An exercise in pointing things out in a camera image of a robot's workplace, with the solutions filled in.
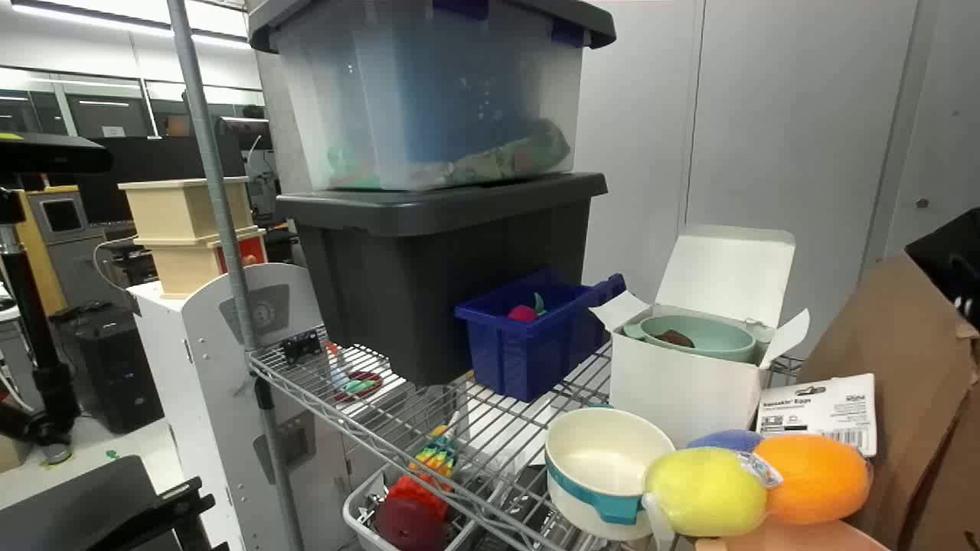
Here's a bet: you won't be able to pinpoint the white cardboard box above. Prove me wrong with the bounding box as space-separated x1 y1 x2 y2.
587 222 815 450

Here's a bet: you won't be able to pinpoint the brown cardboard box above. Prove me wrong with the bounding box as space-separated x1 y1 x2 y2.
801 252 980 551

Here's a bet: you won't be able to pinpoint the blue plastic bin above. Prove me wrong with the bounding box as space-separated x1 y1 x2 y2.
449 266 627 405

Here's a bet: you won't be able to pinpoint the dark grey storage tote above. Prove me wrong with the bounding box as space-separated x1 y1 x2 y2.
271 170 613 390

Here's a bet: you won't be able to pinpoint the rainbow coloured toy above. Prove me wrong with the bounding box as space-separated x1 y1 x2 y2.
409 419 461 481

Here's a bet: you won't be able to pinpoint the clear plastic storage tote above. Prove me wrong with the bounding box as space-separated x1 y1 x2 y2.
244 0 617 196

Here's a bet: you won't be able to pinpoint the teal green plate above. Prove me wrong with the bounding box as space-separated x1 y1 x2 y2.
617 309 764 366

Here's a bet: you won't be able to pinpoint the red item in basket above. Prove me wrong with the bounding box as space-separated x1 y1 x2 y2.
371 471 454 551

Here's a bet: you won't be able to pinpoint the yellow ball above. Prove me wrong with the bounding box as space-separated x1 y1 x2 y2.
640 444 770 542

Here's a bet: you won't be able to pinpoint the cream plastic planter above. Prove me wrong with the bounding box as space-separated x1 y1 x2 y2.
117 175 259 299

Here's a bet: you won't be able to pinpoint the white grey cabinet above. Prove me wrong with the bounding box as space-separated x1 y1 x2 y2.
126 261 355 551

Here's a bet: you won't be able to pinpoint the white paper label tag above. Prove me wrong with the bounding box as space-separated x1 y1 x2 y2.
753 371 881 460

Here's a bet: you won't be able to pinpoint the orange ball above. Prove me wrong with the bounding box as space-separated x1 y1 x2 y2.
753 433 875 530

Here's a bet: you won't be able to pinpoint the pink bowl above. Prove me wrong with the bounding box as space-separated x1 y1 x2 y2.
712 517 891 551

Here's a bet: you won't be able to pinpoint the metal wire shelf rack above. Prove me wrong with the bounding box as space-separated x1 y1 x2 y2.
164 0 655 551

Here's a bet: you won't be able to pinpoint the white bowl teal handles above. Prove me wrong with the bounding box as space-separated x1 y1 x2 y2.
541 405 675 542

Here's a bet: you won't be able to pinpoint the white wire basket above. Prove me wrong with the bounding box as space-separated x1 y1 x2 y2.
339 465 484 551

